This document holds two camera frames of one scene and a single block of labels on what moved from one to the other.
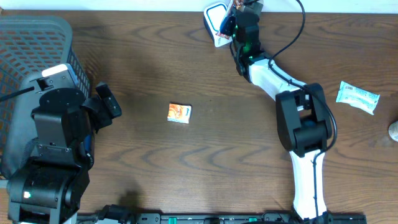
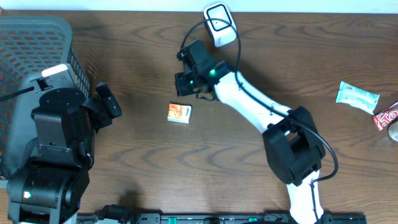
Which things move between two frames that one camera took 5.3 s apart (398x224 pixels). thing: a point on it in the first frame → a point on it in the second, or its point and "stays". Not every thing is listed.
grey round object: x=393 y=130 stays
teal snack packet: x=357 y=97 stays
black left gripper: x=100 y=117 stays
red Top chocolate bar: x=238 y=4 → x=385 y=116
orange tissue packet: x=179 y=112 stays
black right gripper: x=226 y=23 → x=180 y=86
